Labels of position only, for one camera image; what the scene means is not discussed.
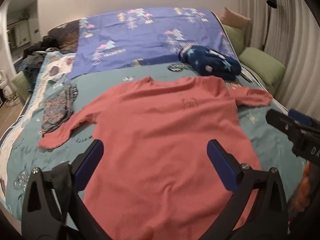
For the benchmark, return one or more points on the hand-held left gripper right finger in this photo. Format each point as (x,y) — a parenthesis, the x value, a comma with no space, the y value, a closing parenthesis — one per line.
(221,163)

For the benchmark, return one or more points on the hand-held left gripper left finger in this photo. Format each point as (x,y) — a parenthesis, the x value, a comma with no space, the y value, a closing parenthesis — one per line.
(92,160)

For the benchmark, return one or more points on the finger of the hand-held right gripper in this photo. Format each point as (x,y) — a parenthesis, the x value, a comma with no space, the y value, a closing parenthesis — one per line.
(301,118)
(278,121)

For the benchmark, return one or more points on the pink shirt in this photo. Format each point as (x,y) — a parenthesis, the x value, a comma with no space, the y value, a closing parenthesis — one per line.
(160,130)

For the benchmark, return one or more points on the pile of dark clothes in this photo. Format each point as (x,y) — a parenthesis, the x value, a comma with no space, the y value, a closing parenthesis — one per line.
(35,55)

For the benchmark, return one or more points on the person's right hand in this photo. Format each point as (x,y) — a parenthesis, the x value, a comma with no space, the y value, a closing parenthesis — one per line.
(301,191)

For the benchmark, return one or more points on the teal printed bed sheet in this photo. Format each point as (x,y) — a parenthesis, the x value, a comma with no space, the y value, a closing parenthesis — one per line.
(270,140)

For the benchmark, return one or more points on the large green cushion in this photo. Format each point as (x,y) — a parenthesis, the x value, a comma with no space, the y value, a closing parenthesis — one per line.
(262,63)

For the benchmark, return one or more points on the floral patterned cloth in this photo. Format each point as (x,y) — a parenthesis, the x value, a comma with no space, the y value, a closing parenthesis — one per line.
(56,111)

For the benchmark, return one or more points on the white curtain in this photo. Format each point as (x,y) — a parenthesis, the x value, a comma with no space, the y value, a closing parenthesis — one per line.
(295,42)

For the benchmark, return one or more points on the navy star blanket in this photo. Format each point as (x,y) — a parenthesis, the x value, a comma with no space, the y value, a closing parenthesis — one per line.
(215,62)

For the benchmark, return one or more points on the green pillow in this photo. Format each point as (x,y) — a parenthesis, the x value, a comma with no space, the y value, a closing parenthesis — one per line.
(233,38)

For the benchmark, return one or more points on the white printed quilt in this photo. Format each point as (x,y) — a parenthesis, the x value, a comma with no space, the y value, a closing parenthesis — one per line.
(57,67)

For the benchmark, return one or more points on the small green cushion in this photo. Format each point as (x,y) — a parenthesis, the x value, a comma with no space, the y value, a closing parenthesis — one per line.
(21,85)

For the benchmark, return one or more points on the beige pillow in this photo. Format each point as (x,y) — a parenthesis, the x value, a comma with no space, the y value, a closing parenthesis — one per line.
(236,17)

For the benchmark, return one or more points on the white figurine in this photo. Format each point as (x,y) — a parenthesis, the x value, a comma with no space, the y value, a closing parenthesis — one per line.
(5,85)

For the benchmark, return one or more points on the black floor lamp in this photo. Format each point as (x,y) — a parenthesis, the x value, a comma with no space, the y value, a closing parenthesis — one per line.
(272,0)

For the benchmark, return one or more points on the brown blanket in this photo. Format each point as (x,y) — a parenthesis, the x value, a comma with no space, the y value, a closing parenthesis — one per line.
(67,37)

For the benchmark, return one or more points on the purple printed sheet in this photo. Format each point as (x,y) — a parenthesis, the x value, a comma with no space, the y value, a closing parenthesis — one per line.
(140,40)

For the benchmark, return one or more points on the white cabinet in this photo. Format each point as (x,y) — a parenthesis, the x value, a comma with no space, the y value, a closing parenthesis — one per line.
(22,33)

